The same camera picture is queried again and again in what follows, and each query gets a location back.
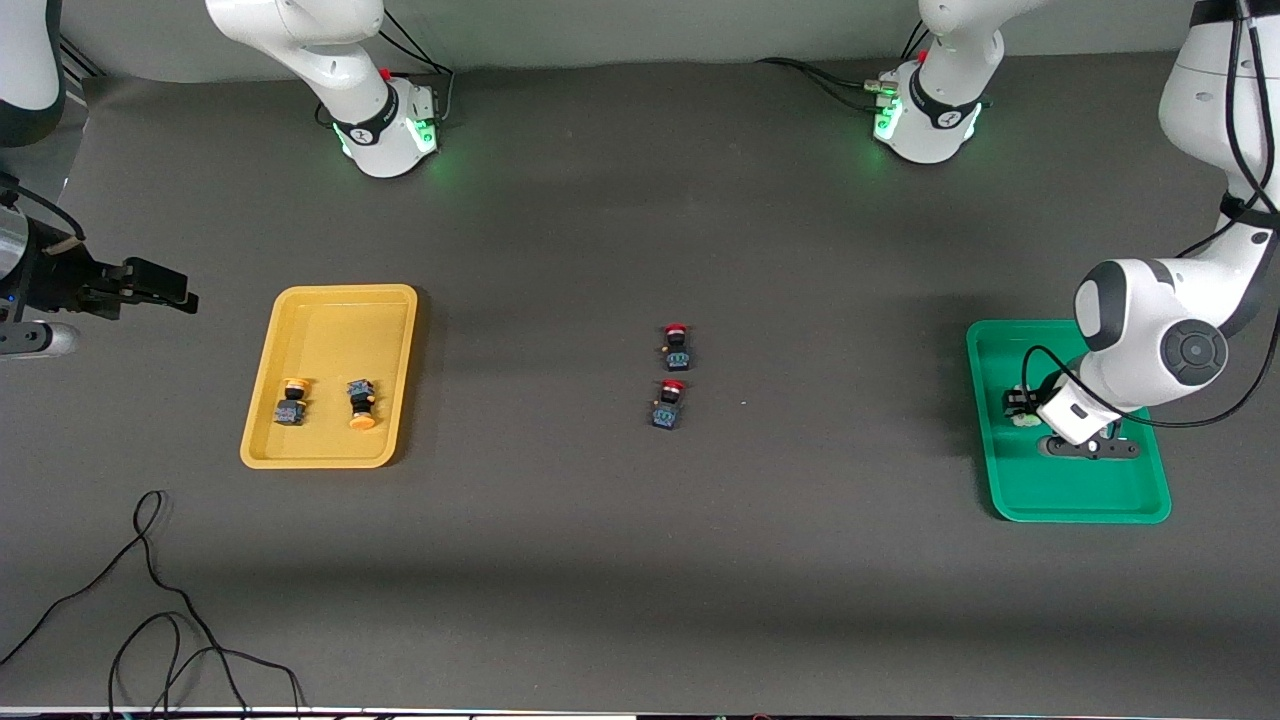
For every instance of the aluminium frame rail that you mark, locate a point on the aluminium frame rail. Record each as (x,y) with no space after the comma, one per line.
(80,62)

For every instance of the yellow plastic tray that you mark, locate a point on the yellow plastic tray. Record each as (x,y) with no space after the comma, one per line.
(330,340)

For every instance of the red mushroom push button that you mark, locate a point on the red mushroom push button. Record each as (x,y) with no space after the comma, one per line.
(667,410)
(678,355)

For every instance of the green plastic tray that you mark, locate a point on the green plastic tray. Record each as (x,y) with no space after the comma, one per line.
(1060,490)

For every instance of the green button with green base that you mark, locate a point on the green button with green base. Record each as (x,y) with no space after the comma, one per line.
(1022,420)

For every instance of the yellow mushroom push button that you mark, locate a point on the yellow mushroom push button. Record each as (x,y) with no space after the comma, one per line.
(360,395)
(290,410)

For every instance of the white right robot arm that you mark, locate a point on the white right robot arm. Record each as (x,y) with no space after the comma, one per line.
(300,30)

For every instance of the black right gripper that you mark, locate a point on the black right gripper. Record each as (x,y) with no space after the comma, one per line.
(58,281)

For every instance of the dark grey table cloth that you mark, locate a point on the dark grey table cloth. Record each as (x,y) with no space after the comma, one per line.
(640,600)

